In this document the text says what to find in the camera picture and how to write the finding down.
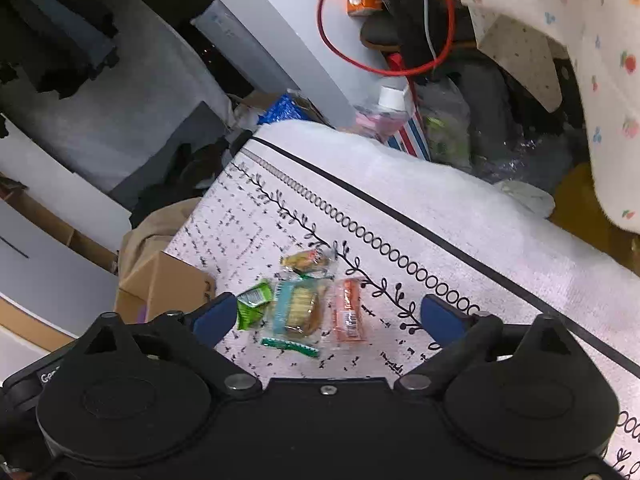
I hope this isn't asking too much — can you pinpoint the light green snack packet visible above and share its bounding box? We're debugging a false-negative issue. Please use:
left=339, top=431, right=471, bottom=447
left=236, top=280, right=273, bottom=330

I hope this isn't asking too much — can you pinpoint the teal band cracker packet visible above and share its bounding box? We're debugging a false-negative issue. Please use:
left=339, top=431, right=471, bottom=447
left=259, top=278, right=332, bottom=359

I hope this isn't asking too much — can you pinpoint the orange cracker packet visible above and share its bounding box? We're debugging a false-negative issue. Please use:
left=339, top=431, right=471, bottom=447
left=328, top=278, right=367, bottom=349

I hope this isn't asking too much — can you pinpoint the small yellow candy packet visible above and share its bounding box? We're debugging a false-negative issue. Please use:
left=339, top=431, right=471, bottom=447
left=280, top=247, right=336, bottom=275

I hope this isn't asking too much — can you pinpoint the brown cardboard box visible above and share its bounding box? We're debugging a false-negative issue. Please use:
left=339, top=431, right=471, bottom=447
left=114, top=252, right=216, bottom=324

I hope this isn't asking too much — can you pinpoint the white patterned bed cover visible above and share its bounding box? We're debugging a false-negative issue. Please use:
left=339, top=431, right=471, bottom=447
left=167, top=120, right=639, bottom=479

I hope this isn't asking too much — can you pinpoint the tan blanket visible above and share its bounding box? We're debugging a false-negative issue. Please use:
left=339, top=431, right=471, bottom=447
left=118, top=198, right=201, bottom=285

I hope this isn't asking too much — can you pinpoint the pink bottle with white cap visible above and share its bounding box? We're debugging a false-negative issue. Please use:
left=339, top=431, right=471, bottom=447
left=354, top=78, right=414, bottom=143

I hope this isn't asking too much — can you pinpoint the blue foil bag on floor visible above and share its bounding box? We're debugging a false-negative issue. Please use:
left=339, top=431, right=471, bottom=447
left=257, top=94, right=311, bottom=126

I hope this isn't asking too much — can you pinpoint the floral tablecloth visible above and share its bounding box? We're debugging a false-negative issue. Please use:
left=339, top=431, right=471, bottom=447
left=459, top=0, right=639, bottom=232

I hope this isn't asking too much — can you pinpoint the red cable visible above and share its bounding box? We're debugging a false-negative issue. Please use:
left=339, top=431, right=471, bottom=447
left=318, top=0, right=458, bottom=79

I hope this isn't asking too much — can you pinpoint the white cable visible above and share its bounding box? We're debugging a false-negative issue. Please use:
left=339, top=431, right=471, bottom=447
left=422, top=0, right=441, bottom=68

